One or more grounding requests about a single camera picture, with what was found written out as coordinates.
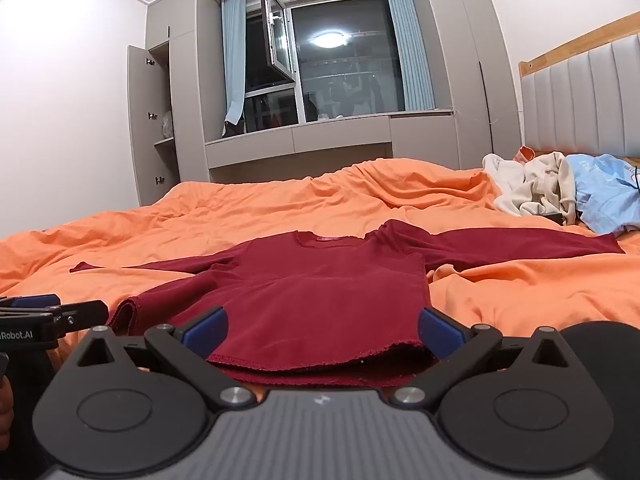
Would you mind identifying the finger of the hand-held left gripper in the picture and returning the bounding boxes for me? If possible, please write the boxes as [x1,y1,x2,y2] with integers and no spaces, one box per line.
[0,294,62,317]
[51,300,110,337]

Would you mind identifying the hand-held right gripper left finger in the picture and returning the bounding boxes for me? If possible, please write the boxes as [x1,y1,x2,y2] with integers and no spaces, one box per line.
[65,306,258,411]

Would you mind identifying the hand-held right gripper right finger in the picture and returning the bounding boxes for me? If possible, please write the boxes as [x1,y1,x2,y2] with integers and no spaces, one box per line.
[389,306,581,410]

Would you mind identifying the dark red long-sleeved shirt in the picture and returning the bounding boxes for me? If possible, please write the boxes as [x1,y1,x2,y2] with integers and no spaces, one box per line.
[69,219,626,390]

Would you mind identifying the person's left hand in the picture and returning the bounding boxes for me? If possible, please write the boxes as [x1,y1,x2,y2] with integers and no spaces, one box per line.
[0,377,16,453]

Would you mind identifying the orange bed sheet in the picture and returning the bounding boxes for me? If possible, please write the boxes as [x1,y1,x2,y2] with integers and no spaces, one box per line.
[0,157,640,403]

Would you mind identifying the beige garment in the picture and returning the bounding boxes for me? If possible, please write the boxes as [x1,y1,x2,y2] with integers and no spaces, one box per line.
[482,150,578,226]

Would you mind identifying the grey wardrobe door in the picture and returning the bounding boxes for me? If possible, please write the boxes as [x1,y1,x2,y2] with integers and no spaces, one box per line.
[127,45,173,207]

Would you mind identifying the light blue garment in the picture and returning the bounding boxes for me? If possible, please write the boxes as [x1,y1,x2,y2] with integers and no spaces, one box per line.
[565,154,640,236]

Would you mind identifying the grey padded wooden headboard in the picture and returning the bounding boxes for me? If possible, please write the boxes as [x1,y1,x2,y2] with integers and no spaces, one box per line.
[517,10,640,158]

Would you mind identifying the light blue curtain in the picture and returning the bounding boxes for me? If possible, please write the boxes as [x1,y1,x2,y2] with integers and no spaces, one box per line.
[380,0,435,112]
[221,0,247,128]

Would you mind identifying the grey built-in wardrobe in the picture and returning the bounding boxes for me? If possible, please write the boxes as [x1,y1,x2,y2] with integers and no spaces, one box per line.
[127,0,523,207]

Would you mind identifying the window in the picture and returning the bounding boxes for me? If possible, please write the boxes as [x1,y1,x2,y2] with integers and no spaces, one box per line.
[244,0,407,128]

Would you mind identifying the open window sash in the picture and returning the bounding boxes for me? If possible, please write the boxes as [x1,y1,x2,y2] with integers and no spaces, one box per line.
[260,0,301,86]

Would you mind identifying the thin white cable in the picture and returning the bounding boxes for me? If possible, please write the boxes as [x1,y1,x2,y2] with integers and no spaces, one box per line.
[486,109,524,127]

